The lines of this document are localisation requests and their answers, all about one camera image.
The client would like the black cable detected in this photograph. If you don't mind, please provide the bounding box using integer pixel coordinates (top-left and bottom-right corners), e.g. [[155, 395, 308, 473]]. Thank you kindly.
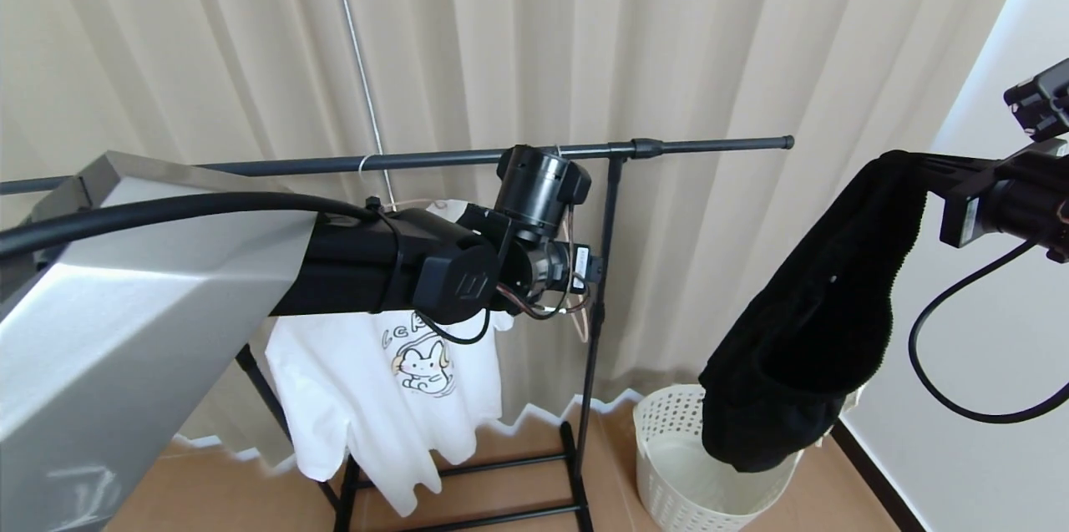
[[0, 191, 382, 262], [908, 240, 1069, 424]]

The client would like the black garment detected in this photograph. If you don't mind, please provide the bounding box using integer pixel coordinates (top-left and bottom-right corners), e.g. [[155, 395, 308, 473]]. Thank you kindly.
[[700, 149, 930, 474]]

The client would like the white laundry basket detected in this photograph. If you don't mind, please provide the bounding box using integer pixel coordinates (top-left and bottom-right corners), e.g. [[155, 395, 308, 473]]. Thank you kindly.
[[633, 384, 846, 532]]

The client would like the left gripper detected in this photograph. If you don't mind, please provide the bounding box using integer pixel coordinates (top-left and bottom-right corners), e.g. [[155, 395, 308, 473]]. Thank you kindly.
[[543, 241, 605, 291]]

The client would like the black clothes rack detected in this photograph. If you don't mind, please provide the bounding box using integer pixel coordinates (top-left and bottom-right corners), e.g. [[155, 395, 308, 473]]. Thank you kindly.
[[0, 135, 796, 532]]

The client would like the beige curtain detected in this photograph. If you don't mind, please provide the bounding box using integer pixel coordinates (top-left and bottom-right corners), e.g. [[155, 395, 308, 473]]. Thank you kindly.
[[0, 0, 1036, 466]]

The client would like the pink clothes hanger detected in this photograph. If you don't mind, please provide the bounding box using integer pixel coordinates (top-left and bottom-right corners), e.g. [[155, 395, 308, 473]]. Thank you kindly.
[[359, 155, 437, 214], [551, 144, 605, 343]]

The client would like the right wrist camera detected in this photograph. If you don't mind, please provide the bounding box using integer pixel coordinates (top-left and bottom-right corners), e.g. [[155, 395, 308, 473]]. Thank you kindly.
[[1002, 58, 1069, 161]]

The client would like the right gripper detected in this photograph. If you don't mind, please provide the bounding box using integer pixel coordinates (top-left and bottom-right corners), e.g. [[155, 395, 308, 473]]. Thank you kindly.
[[940, 149, 1055, 251]]

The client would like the white garment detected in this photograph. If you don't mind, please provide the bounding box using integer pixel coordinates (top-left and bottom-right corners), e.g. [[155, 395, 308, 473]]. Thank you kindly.
[[265, 200, 517, 518]]

